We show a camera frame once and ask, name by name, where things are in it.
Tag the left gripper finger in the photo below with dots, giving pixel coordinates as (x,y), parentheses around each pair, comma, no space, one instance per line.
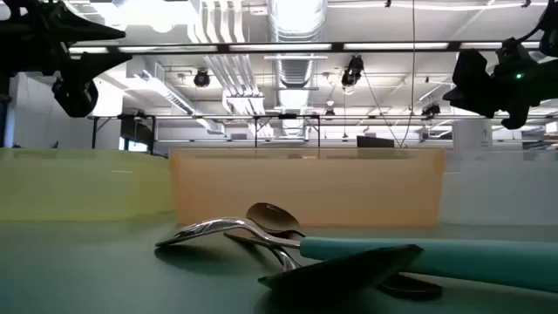
(78,87)
(91,31)

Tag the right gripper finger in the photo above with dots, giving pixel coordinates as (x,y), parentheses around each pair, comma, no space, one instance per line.
(475,87)
(515,115)

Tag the all-metal spoon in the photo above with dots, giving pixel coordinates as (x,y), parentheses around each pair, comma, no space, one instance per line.
(270,218)
(340,272)

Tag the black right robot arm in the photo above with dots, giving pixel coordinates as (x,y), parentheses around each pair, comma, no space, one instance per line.
(551,41)

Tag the white room pillar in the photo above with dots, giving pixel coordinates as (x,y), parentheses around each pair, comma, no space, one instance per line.
(473,135)

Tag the black-framed background table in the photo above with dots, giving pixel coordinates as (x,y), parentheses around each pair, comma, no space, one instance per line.
(94,135)

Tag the clear plastic bin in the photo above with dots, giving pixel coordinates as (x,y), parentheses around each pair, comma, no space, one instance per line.
(501,187)

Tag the yellow translucent plastic bin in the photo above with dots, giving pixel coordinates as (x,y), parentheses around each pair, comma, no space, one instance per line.
(78,187)

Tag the dark background monitor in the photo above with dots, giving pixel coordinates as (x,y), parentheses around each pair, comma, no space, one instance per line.
(375,141)

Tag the black overhead light bar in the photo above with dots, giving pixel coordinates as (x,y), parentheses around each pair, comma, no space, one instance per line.
(338,46)

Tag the orange translucent plastic bin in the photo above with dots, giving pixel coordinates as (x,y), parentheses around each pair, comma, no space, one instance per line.
(305,183)

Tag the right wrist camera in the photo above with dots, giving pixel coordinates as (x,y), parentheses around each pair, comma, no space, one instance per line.
(514,61)

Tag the black ceiling-mounted camera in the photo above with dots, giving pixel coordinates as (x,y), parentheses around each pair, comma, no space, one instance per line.
(202,79)
(352,70)
(430,110)

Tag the white rectangular vent duct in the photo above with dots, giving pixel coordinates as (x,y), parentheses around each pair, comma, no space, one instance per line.
(187,107)

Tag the wide silver ribbed duct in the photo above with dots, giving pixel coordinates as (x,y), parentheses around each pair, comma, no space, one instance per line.
(296,26)

